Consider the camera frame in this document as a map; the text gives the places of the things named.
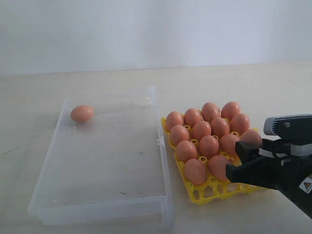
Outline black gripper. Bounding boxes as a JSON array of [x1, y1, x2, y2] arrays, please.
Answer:
[[226, 140, 312, 215]]

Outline yellow plastic egg tray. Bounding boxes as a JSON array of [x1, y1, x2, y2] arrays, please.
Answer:
[[161, 117, 267, 205]]

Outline clear plastic bin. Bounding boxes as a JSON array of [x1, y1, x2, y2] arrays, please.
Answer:
[[28, 87, 174, 228]]

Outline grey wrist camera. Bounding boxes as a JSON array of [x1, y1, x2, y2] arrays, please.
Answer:
[[263, 114, 312, 156]]

